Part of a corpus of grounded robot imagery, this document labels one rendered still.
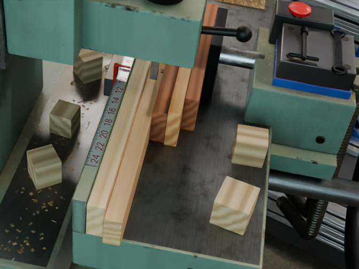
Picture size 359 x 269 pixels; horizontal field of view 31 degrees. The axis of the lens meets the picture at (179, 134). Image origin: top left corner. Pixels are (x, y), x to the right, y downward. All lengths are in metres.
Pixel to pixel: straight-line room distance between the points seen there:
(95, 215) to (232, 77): 0.34
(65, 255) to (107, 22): 0.28
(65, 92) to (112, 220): 0.39
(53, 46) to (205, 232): 0.27
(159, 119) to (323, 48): 0.23
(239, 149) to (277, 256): 1.11
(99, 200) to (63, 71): 0.43
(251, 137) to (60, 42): 0.25
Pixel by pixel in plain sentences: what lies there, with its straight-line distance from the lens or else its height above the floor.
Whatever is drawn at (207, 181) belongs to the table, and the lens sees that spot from 0.78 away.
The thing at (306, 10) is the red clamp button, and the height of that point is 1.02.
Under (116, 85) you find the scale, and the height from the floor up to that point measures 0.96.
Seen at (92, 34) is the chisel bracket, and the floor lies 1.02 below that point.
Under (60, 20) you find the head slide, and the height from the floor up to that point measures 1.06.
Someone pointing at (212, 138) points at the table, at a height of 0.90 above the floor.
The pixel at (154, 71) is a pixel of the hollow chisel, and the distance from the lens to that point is 0.83.
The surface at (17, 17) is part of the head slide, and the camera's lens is 0.75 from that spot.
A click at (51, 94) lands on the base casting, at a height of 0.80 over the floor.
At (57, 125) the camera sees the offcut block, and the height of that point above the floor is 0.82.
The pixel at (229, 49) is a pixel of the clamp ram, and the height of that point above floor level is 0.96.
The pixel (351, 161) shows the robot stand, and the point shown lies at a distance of 1.90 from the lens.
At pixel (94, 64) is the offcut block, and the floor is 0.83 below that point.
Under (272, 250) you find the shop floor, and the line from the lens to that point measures 1.89.
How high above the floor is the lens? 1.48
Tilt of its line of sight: 44 degrees down
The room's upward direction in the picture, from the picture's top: 9 degrees clockwise
